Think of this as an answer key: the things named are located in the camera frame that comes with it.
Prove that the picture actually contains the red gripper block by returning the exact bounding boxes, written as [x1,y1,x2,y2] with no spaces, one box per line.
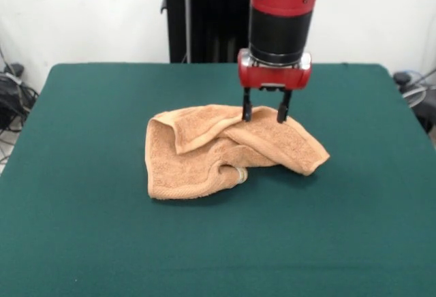
[236,48,313,125]

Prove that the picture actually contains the tan terry towel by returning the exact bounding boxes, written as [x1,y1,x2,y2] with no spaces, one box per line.
[143,104,331,202]

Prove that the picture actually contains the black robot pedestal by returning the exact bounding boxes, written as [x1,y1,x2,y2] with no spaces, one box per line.
[159,0,253,64]

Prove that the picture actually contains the black floor equipment lump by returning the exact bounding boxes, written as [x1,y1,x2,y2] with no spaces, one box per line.
[0,63,39,131]
[392,70,436,135]

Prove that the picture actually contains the dark green table cloth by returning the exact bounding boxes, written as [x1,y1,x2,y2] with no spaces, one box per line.
[0,62,436,297]

